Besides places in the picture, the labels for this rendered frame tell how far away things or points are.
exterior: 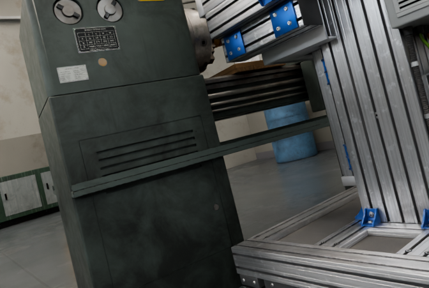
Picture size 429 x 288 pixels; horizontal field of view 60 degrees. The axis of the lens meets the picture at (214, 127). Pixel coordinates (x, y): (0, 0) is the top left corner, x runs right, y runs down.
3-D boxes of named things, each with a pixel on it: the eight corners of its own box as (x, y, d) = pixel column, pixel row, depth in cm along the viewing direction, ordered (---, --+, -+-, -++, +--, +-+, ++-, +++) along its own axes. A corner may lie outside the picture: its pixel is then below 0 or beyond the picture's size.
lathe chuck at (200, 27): (202, 57, 164) (180, -6, 170) (177, 85, 191) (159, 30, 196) (219, 55, 169) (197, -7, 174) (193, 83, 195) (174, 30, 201)
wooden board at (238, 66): (237, 71, 172) (235, 63, 172) (202, 89, 203) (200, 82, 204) (286, 64, 187) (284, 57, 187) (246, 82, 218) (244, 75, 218)
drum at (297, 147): (327, 151, 546) (311, 86, 549) (299, 161, 508) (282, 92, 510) (294, 155, 596) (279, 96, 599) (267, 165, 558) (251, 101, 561)
